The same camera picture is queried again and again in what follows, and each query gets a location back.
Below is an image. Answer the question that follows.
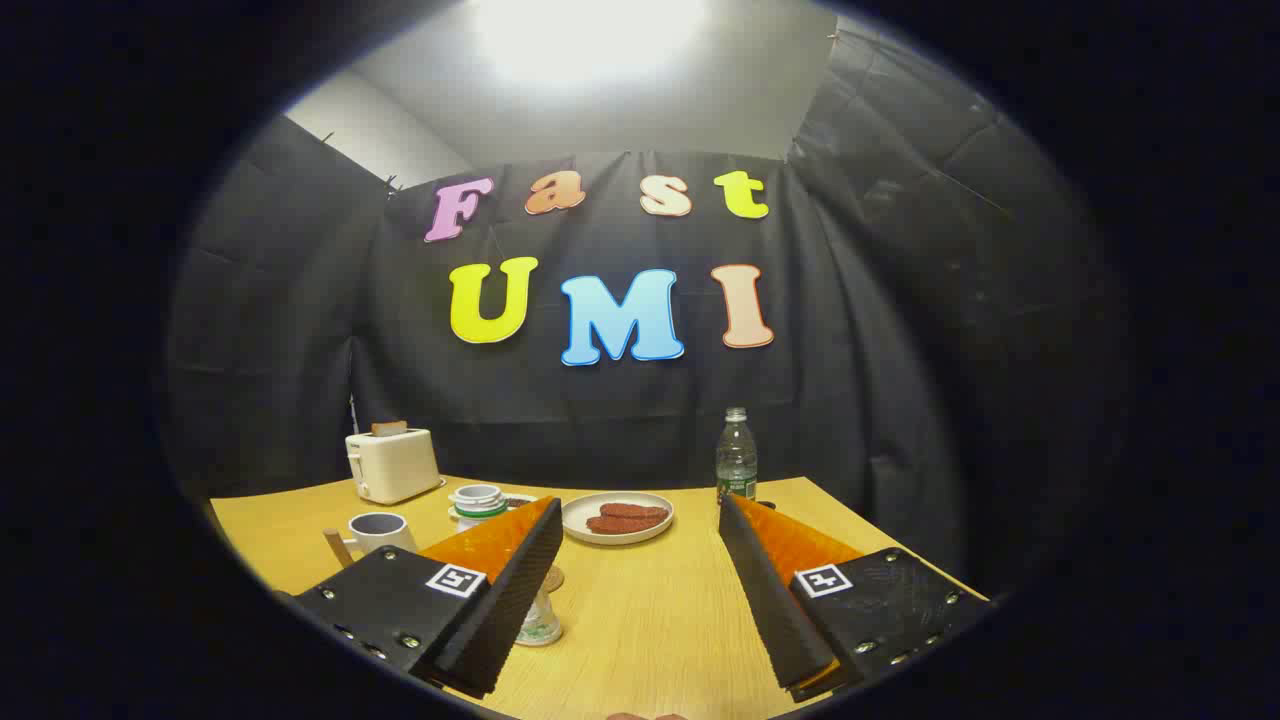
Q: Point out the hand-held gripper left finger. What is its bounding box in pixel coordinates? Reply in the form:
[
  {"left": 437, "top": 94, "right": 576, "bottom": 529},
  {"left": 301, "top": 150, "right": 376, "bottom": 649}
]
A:
[{"left": 290, "top": 495, "right": 566, "bottom": 701}]

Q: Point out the clear plastic water bottle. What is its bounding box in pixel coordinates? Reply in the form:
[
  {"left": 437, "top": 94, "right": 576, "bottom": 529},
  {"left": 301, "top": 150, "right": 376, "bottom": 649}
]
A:
[{"left": 716, "top": 407, "right": 758, "bottom": 501}]

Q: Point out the wooden table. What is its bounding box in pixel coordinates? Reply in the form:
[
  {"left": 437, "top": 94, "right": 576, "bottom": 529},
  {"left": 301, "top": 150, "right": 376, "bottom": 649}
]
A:
[{"left": 208, "top": 475, "right": 991, "bottom": 720}]

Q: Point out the white juice bottle green label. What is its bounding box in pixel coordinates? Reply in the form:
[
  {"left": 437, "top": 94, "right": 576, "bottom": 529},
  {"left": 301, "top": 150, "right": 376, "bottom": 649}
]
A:
[{"left": 448, "top": 484, "right": 563, "bottom": 648}]

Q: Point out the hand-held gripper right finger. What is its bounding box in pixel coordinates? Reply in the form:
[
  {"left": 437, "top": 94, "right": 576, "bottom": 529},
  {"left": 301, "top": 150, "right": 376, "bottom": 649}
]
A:
[{"left": 717, "top": 492, "right": 993, "bottom": 704}]

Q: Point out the white cup wooden handle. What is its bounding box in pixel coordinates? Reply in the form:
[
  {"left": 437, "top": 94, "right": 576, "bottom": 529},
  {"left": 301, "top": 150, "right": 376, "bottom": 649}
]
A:
[{"left": 322, "top": 512, "right": 419, "bottom": 571}]

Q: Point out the white round plate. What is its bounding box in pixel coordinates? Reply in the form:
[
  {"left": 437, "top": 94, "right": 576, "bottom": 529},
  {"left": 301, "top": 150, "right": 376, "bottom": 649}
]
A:
[{"left": 561, "top": 491, "right": 675, "bottom": 546}]

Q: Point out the cream toaster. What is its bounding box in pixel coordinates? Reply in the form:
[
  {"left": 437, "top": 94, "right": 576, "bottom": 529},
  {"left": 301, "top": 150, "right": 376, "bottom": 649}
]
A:
[{"left": 345, "top": 428, "right": 444, "bottom": 505}]

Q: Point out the black backdrop cloth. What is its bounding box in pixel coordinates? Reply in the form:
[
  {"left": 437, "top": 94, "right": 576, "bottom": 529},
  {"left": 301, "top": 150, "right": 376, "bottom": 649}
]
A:
[{"left": 160, "top": 25, "right": 1131, "bottom": 601}]

